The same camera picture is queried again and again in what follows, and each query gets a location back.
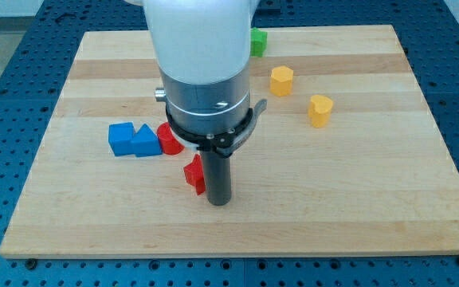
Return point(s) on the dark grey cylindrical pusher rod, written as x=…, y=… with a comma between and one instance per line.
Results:
x=217, y=177

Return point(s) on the black clamp ring with lever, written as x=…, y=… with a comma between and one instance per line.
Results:
x=223, y=144

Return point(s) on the red star block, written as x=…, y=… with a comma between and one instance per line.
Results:
x=194, y=175

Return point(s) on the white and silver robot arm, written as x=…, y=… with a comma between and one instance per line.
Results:
x=203, y=48

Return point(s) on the red circle block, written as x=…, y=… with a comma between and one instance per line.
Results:
x=167, y=141

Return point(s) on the blue triangle block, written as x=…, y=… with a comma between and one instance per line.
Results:
x=145, y=143

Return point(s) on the yellow hexagon block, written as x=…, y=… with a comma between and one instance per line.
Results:
x=281, y=81

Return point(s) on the yellow heart block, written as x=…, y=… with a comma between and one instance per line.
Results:
x=320, y=110

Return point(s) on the blue cube block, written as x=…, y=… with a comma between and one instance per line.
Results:
x=119, y=138

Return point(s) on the green block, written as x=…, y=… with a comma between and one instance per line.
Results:
x=259, y=41

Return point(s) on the light wooden board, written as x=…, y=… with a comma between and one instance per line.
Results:
x=377, y=180

